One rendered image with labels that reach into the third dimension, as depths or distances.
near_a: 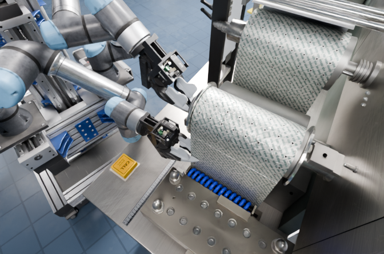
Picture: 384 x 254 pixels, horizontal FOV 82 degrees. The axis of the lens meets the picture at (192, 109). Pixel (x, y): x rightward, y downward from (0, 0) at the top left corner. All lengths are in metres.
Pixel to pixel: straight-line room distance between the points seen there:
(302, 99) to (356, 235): 0.38
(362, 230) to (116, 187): 0.73
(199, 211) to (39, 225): 1.51
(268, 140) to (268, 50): 0.24
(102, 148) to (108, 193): 0.97
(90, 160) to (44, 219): 0.50
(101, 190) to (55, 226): 1.10
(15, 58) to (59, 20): 0.20
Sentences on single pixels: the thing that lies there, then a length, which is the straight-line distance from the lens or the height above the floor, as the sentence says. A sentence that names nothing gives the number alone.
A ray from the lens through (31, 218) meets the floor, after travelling 2.08.
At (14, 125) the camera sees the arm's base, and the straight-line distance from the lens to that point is 1.30.
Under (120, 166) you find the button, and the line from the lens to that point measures 0.89.
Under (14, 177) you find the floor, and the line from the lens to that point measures 2.31.
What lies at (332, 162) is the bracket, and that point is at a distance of 0.53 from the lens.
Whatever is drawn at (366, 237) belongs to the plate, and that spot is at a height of 1.40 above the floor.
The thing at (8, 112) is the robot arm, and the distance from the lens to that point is 1.26.
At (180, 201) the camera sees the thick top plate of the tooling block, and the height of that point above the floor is 1.03.
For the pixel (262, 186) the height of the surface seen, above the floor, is 1.15.
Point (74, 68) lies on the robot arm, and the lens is 0.87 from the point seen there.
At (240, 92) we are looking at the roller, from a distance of 0.65.
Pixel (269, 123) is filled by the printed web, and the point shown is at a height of 1.31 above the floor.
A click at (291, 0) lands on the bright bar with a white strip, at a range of 0.66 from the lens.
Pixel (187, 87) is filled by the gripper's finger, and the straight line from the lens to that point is 0.59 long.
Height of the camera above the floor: 1.70
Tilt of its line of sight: 51 degrees down
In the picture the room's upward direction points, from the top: straight up
